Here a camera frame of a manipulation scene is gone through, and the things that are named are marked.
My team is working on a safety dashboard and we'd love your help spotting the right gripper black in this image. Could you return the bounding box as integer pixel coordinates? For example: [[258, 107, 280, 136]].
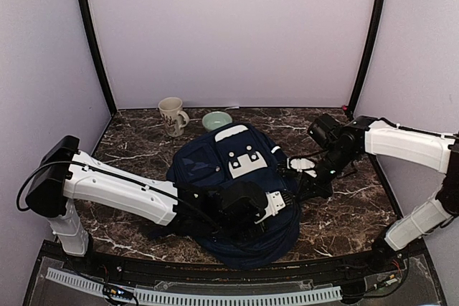
[[296, 145, 357, 201]]

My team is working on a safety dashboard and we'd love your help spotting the navy blue student backpack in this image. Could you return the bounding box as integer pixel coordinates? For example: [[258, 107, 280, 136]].
[[149, 123, 301, 269]]

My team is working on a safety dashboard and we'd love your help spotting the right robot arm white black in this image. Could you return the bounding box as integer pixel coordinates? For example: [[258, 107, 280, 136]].
[[278, 114, 458, 273]]

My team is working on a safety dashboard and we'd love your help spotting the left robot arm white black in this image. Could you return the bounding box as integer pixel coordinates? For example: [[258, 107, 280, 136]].
[[16, 135, 290, 274]]

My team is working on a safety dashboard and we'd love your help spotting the light green ceramic bowl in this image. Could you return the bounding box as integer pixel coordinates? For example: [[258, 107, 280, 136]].
[[202, 111, 232, 132]]

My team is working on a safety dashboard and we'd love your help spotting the cream ceramic mug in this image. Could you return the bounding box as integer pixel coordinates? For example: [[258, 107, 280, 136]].
[[158, 97, 190, 138]]

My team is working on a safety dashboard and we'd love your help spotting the small circuit board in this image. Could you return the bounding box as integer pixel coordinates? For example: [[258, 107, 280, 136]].
[[103, 284, 133, 302]]

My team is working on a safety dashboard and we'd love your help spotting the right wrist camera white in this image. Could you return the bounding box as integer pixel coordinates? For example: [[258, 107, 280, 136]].
[[285, 158, 317, 178]]

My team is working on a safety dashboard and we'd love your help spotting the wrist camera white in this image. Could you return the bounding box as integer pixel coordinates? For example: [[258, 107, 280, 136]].
[[285, 158, 317, 178], [255, 191, 293, 224]]

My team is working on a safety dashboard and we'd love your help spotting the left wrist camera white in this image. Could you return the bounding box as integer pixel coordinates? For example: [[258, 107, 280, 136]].
[[255, 191, 293, 224]]

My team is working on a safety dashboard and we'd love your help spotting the black front rail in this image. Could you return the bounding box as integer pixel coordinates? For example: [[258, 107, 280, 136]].
[[39, 241, 427, 287]]

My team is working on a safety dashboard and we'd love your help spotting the white slotted cable duct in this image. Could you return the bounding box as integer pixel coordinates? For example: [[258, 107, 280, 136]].
[[45, 268, 343, 305]]

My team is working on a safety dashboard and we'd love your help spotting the right black frame post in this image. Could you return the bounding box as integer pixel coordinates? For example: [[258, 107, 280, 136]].
[[342, 0, 384, 119]]

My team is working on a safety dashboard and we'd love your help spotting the black frame post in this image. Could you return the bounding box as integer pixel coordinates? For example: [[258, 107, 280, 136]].
[[77, 0, 118, 117], [342, 0, 384, 119]]

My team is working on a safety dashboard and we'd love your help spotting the left black frame post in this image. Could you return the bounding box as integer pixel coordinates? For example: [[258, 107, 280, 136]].
[[77, 0, 118, 117]]

